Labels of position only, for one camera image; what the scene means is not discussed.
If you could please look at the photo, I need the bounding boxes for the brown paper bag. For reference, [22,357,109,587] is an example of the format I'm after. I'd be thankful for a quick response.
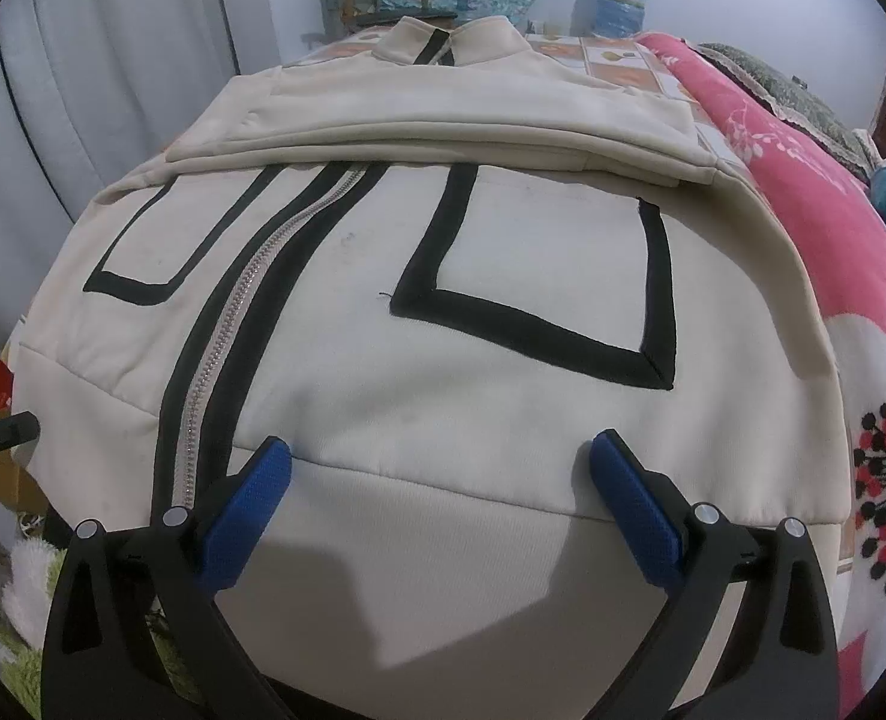
[0,431,46,511]

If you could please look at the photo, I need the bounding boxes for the green fluffy cloth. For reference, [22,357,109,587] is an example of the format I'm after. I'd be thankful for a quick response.
[0,547,189,698]

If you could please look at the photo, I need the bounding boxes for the grey-green pillow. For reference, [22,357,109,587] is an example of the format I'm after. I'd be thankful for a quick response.
[693,41,882,181]

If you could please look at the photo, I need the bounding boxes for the white fluffy cloth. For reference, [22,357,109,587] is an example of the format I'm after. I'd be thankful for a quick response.
[0,532,65,642]

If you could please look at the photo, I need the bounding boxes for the pink floral blanket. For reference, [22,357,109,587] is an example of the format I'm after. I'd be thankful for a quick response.
[633,31,886,698]

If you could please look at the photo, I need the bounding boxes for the cream zip jacket black trim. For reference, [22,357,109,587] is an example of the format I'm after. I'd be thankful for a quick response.
[9,15,852,720]

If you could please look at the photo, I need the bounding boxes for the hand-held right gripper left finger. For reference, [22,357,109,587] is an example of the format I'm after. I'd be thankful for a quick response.
[40,435,303,720]

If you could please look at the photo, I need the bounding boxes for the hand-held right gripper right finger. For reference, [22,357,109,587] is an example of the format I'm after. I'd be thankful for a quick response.
[578,429,843,720]

